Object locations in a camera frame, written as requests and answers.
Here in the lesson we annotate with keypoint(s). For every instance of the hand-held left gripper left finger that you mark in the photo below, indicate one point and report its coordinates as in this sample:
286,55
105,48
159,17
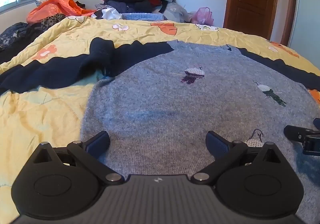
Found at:
98,143

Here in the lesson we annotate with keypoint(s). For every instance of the grey sweater with navy sleeves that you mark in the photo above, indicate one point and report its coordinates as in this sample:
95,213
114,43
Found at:
175,104

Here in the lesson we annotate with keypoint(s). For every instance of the white and black patterned cloth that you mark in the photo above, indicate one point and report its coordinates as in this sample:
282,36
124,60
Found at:
108,12

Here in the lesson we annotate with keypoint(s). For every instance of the clear plastic bag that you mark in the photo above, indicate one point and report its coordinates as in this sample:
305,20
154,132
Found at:
178,12

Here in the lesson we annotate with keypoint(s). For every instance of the white wardrobe with flower decals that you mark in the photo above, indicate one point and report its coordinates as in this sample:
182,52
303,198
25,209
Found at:
307,14

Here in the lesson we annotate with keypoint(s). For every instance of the orange garment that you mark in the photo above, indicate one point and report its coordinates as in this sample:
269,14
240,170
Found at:
55,7

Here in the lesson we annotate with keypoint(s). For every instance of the yellow floral quilt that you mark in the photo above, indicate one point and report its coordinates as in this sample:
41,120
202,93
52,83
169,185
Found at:
45,114

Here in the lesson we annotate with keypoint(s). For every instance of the pink plastic bag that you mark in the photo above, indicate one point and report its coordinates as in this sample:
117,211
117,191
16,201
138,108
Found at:
205,14

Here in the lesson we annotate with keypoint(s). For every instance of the dark patterned clothes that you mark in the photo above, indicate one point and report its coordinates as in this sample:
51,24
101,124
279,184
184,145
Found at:
17,36

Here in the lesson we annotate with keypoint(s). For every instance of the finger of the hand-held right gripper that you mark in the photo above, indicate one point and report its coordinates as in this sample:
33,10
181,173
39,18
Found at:
295,133
317,124

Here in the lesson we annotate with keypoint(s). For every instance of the brown wooden door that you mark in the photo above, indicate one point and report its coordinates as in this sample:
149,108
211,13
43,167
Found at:
252,1

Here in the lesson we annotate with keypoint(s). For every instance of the leopard print cloth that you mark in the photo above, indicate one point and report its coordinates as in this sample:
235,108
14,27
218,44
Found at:
53,21

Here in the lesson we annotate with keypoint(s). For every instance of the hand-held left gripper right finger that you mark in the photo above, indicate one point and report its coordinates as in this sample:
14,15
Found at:
217,143

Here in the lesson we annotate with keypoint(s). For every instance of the folded blue towel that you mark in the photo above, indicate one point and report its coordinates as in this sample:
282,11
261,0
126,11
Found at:
142,16

